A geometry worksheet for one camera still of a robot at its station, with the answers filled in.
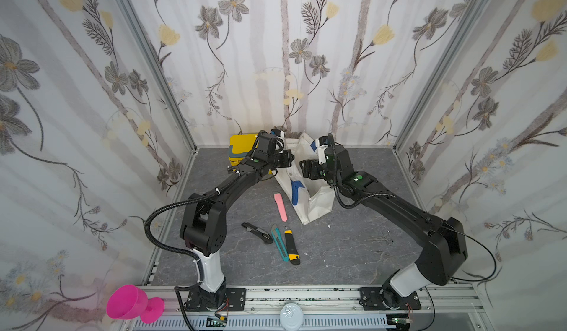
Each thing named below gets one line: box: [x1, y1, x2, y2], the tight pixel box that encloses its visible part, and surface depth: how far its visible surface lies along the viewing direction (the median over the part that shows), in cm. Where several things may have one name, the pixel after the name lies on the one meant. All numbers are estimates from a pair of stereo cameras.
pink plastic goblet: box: [106, 284, 166, 325], surface depth 62 cm
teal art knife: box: [270, 223, 290, 263], surface depth 88 cm
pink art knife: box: [273, 193, 288, 222], surface depth 98 cm
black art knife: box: [241, 222, 274, 245], surface depth 90 cm
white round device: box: [279, 302, 304, 331], surface depth 68 cm
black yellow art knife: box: [284, 226, 301, 266], surface depth 87 cm
